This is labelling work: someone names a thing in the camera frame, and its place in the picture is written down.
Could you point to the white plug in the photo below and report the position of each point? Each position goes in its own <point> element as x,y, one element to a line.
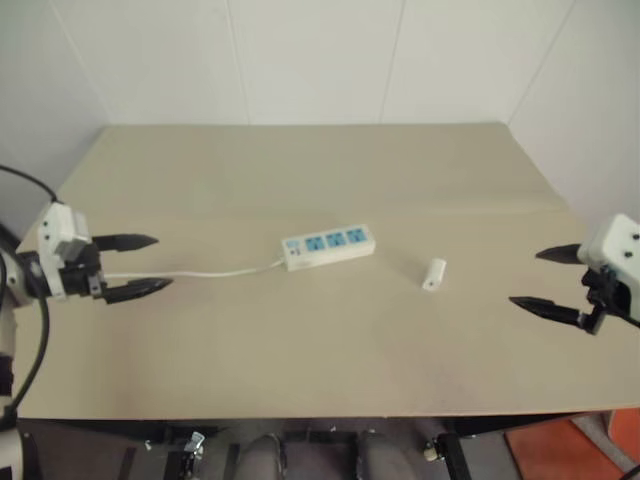
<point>434,274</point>

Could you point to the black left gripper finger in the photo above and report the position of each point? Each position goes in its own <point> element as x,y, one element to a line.
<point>127,242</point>
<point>142,289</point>

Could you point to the black table frame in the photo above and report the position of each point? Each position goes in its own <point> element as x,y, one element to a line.
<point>452,452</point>

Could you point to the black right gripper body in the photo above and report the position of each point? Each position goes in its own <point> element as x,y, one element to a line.
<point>605,297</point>

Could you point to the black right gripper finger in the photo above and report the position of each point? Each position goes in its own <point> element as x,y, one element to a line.
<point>545,307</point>
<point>559,253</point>

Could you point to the silver metal clamp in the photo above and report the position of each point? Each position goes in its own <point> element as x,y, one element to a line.
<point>194,429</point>

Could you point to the white power strip with cord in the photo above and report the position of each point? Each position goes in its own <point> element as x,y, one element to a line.
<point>327,246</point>

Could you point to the dark rounded shape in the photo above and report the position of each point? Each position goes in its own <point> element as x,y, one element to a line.
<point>262,452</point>

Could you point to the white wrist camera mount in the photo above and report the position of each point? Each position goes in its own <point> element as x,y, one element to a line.
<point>612,250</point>
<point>54,235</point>

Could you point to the white caster wheel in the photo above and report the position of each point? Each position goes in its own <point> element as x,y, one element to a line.
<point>430,443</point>

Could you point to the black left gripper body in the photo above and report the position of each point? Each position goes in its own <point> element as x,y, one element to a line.
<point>77,282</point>

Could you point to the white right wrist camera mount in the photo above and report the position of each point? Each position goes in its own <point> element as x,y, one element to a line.
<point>612,250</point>

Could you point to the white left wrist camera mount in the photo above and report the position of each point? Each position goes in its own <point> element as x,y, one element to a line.
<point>54,235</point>

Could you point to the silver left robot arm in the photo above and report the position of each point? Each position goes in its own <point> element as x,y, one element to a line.
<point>9,325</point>

